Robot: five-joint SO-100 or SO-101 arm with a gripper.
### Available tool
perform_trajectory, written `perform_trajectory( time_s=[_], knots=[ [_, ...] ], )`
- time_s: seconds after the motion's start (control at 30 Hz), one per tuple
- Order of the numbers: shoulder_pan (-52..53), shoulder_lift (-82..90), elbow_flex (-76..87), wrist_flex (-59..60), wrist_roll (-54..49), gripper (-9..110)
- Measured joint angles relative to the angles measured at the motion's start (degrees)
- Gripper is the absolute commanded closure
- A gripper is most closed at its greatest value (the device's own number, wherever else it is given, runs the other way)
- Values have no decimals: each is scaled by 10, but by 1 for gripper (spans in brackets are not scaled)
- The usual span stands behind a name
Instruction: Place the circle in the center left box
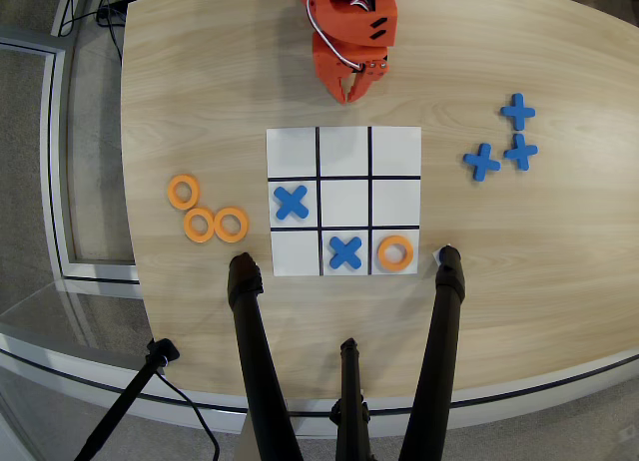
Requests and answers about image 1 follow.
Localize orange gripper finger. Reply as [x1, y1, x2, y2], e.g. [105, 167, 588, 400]
[319, 71, 351, 106]
[346, 59, 390, 105]

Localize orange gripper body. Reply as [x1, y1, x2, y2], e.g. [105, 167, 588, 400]
[312, 30, 391, 83]

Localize orange foam ring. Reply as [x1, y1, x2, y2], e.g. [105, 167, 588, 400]
[376, 234, 416, 274]
[167, 174, 202, 212]
[182, 206, 217, 243]
[213, 206, 251, 243]

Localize white tic-tac-toe grid sheet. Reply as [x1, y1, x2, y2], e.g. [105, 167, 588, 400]
[265, 125, 423, 277]

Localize blue foam cross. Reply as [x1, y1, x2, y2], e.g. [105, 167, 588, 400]
[500, 92, 537, 132]
[461, 142, 502, 183]
[273, 184, 311, 222]
[328, 234, 364, 271]
[502, 133, 540, 172]

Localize short black tripod leg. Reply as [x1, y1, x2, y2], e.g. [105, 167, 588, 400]
[328, 337, 373, 461]

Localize thin black stand pole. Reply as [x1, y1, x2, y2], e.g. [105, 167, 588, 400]
[74, 338, 181, 461]

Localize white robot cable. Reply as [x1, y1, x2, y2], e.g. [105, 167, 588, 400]
[306, 0, 380, 74]

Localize black floor cables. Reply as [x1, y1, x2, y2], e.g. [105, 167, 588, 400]
[49, 0, 125, 58]

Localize grey metal floor frame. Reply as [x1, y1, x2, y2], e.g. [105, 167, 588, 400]
[0, 24, 141, 285]

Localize black cable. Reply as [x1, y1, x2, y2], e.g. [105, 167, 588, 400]
[154, 370, 221, 461]

